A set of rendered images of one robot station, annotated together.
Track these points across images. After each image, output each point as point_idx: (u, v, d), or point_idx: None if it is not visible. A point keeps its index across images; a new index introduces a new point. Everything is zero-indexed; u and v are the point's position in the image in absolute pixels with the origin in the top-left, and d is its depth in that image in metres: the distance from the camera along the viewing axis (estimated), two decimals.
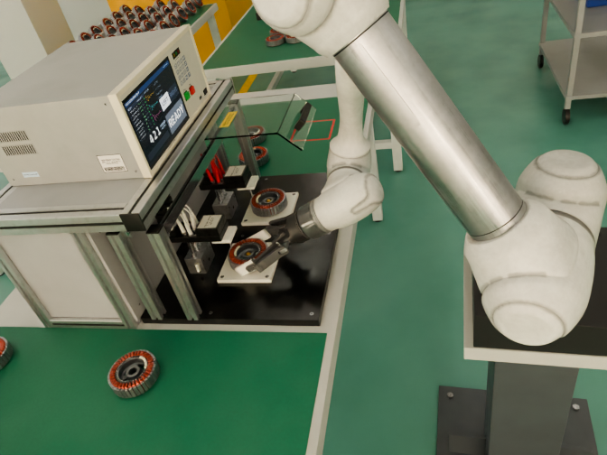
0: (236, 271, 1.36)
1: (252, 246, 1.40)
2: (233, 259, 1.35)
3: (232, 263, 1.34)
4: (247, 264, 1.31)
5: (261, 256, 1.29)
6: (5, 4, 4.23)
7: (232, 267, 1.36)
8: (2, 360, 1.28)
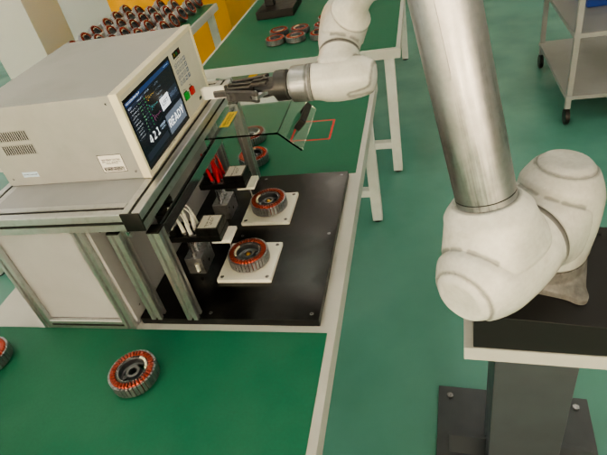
0: (236, 271, 1.36)
1: (252, 246, 1.40)
2: (233, 259, 1.35)
3: (232, 263, 1.34)
4: (215, 89, 1.30)
5: (233, 89, 1.28)
6: (5, 4, 4.23)
7: (232, 267, 1.36)
8: (2, 360, 1.28)
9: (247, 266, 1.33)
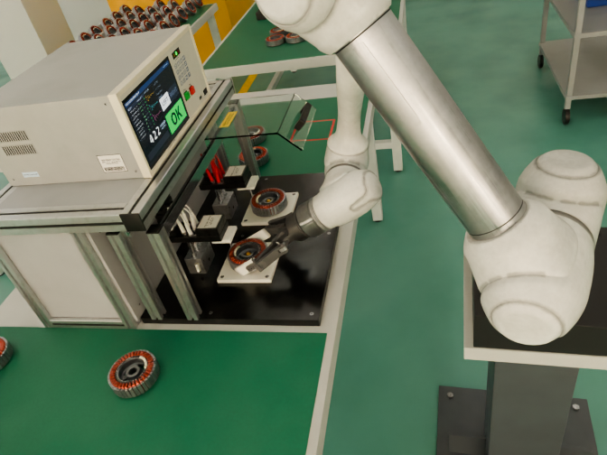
0: (236, 271, 1.36)
1: (252, 246, 1.40)
2: (233, 259, 1.35)
3: (232, 263, 1.34)
4: (247, 264, 1.31)
5: (261, 255, 1.29)
6: (5, 4, 4.23)
7: (232, 267, 1.36)
8: (2, 360, 1.28)
9: None
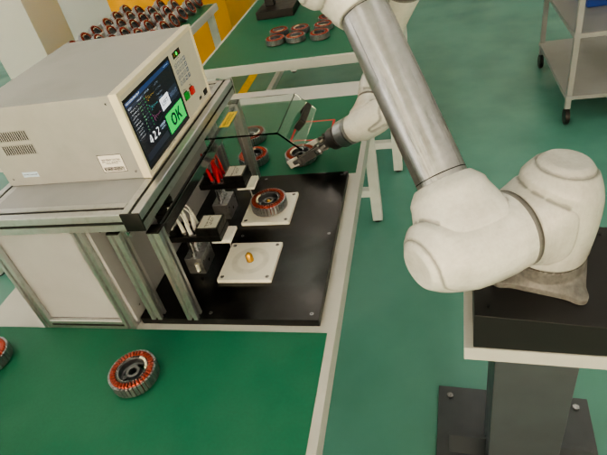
0: None
1: (305, 149, 1.83)
2: (287, 154, 1.80)
3: (285, 157, 1.80)
4: (294, 159, 1.76)
5: (303, 154, 1.72)
6: (5, 4, 4.23)
7: (286, 161, 1.81)
8: (2, 360, 1.28)
9: None
